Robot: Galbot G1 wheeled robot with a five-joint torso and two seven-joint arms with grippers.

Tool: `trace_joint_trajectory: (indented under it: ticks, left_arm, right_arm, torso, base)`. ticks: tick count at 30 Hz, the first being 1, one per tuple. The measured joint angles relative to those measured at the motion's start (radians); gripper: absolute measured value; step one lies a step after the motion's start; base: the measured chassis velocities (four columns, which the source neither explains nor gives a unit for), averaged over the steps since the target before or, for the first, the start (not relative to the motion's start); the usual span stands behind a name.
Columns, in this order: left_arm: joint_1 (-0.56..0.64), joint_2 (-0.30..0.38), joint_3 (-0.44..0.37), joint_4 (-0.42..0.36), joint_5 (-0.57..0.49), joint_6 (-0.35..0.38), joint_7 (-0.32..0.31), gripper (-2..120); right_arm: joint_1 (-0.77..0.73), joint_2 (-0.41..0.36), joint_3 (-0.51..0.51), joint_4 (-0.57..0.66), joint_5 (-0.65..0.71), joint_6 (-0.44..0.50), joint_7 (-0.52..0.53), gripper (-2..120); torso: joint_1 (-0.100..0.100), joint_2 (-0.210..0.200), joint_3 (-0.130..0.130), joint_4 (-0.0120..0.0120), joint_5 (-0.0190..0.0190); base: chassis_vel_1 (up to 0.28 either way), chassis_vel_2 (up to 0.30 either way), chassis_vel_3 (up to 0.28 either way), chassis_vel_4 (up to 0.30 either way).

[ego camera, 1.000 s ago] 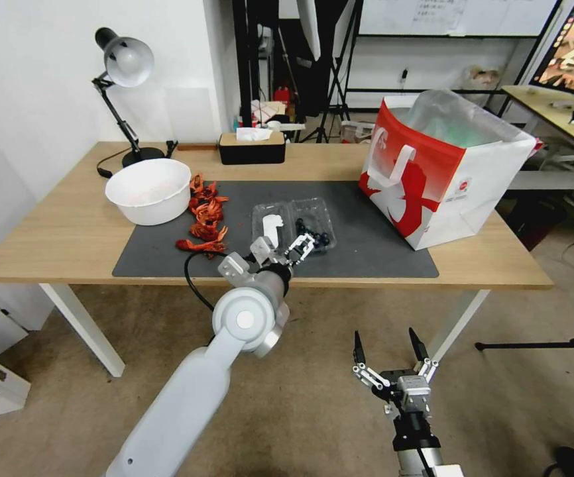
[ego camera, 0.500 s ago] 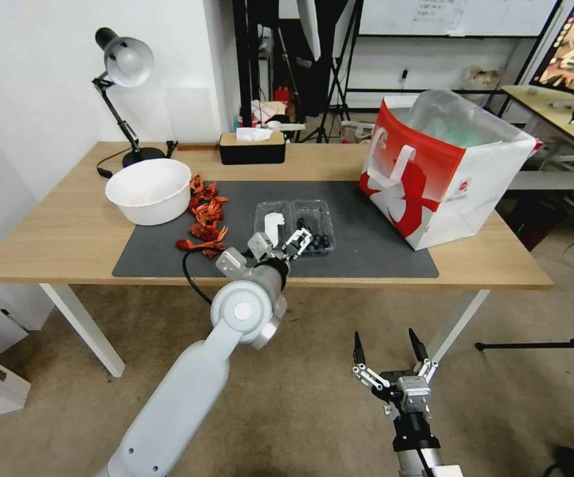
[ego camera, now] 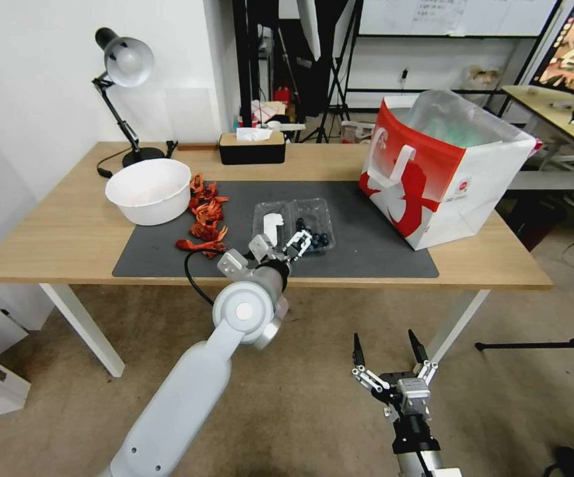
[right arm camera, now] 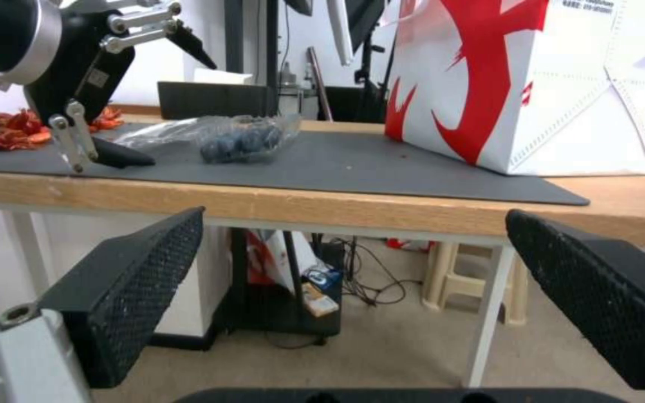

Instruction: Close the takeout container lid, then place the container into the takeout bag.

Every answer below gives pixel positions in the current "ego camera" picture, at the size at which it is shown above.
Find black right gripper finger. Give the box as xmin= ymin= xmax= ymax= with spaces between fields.
xmin=350 ymin=333 xmax=390 ymax=398
xmin=408 ymin=329 xmax=441 ymax=390

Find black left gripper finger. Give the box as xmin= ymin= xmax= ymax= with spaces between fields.
xmin=284 ymin=228 xmax=314 ymax=250
xmin=282 ymin=241 xmax=314 ymax=263

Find white item in container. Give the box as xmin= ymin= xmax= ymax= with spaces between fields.
xmin=261 ymin=212 xmax=286 ymax=244

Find clear plastic takeout container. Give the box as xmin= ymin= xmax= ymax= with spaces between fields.
xmin=251 ymin=197 xmax=339 ymax=255

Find black tissue box wooden lid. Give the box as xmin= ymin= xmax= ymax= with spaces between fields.
xmin=217 ymin=131 xmax=287 ymax=166

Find red white takeout bag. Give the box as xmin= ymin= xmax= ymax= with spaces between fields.
xmin=357 ymin=89 xmax=538 ymax=252

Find dark grey table mat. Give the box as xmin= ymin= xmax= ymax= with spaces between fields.
xmin=111 ymin=180 xmax=440 ymax=279

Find white tissue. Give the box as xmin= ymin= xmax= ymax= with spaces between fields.
xmin=235 ymin=127 xmax=274 ymax=143

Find black stand bar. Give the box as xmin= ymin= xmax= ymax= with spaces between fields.
xmin=474 ymin=335 xmax=574 ymax=356

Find cardboard box with items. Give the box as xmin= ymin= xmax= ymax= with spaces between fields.
xmin=249 ymin=99 xmax=288 ymax=131

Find white plastic bowl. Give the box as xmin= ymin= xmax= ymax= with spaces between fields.
xmin=105 ymin=158 xmax=193 ymax=227

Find black tripod stand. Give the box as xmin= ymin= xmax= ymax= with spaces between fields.
xmin=294 ymin=0 xmax=370 ymax=146

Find black metal rack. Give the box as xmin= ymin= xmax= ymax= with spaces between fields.
xmin=231 ymin=0 xmax=282 ymax=136

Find wooden table white legs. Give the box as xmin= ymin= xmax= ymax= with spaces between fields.
xmin=0 ymin=140 xmax=554 ymax=380

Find white softbox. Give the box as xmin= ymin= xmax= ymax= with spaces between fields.
xmin=294 ymin=0 xmax=323 ymax=62

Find black silver desk lamp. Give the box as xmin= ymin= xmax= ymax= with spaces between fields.
xmin=91 ymin=27 xmax=166 ymax=169

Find white whiteboard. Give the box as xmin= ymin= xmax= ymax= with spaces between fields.
xmin=356 ymin=0 xmax=562 ymax=38

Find light wooden desk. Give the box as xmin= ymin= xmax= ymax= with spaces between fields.
xmin=499 ymin=85 xmax=574 ymax=172

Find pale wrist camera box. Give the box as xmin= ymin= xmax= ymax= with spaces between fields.
xmin=397 ymin=377 xmax=431 ymax=414
xmin=248 ymin=234 xmax=274 ymax=259

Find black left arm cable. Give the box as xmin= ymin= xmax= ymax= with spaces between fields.
xmin=183 ymin=250 xmax=218 ymax=307

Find black lamp cable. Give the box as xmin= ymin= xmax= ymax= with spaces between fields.
xmin=96 ymin=148 xmax=135 ymax=179

